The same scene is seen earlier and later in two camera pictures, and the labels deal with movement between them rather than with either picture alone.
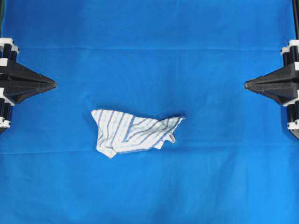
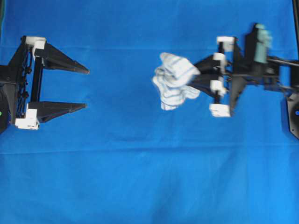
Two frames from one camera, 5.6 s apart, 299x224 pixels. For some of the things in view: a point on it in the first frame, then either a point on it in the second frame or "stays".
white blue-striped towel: [118, 131] to [172, 80]
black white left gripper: [19, 83] to [23, 77]
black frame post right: [295, 9] stays
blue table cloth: [234, 160] stays
